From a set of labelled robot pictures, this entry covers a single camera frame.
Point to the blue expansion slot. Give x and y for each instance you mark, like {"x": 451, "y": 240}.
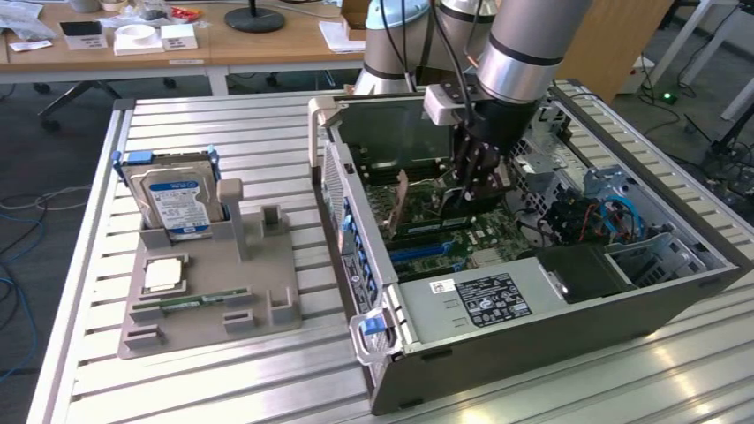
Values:
{"x": 420, "y": 255}

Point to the metal drive cage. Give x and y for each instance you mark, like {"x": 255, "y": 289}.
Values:
{"x": 542, "y": 185}

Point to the red item in bag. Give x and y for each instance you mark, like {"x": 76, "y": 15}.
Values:
{"x": 186, "y": 15}

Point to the small metal disk bay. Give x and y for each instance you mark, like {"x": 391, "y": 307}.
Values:
{"x": 671, "y": 256}

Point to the white paper stack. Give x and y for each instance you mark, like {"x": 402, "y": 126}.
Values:
{"x": 342, "y": 40}

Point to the white table frame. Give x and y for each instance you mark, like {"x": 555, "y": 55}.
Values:
{"x": 739, "y": 95}

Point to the white paper slip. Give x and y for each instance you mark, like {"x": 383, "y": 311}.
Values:
{"x": 29, "y": 45}

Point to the green RAM stick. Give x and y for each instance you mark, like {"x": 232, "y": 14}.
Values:
{"x": 188, "y": 302}

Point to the white box black top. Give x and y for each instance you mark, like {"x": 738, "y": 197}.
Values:
{"x": 83, "y": 35}

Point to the black plastic box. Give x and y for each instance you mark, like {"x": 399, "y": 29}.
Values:
{"x": 583, "y": 274}

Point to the wooden desk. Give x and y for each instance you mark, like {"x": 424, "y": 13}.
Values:
{"x": 276, "y": 48}
{"x": 88, "y": 62}

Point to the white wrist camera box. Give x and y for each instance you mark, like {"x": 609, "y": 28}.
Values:
{"x": 442, "y": 103}

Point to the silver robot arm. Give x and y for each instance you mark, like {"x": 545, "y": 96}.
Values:
{"x": 530, "y": 44}

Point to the black stand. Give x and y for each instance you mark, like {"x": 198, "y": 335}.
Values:
{"x": 727, "y": 146}

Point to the silver CPU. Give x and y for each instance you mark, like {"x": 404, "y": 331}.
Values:
{"x": 161, "y": 276}

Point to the black lamp base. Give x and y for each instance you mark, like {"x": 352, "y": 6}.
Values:
{"x": 254, "y": 22}

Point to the flat white box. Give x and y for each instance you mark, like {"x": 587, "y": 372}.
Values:
{"x": 137, "y": 48}

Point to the cardboard box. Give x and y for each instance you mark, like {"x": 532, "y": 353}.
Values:
{"x": 354, "y": 13}

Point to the grey printed parts rack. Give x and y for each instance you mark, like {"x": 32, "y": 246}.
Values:
{"x": 200, "y": 260}

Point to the grey power supply unit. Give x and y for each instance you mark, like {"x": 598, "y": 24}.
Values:
{"x": 435, "y": 318}

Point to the grey plastic bag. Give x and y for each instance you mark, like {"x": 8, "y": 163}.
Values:
{"x": 23, "y": 22}

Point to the RAM stick with white label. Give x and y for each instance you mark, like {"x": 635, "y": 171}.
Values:
{"x": 432, "y": 227}

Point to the hard disk with blue bracket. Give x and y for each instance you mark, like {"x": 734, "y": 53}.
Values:
{"x": 176, "y": 203}

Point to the wooden cabinet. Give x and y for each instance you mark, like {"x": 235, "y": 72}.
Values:
{"x": 618, "y": 44}

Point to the green motherboard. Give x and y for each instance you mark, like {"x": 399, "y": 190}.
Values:
{"x": 488, "y": 238}

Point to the white cube box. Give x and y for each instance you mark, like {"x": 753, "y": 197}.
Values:
{"x": 178, "y": 37}

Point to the white tape roll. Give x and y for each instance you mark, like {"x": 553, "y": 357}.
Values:
{"x": 135, "y": 32}

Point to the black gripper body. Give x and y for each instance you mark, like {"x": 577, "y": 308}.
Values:
{"x": 506, "y": 128}

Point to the grey open PC case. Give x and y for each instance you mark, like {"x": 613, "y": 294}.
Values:
{"x": 530, "y": 353}

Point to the grey cup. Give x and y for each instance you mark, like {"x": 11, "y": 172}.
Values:
{"x": 87, "y": 5}

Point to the black office chair base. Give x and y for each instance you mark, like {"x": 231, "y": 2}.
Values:
{"x": 71, "y": 99}

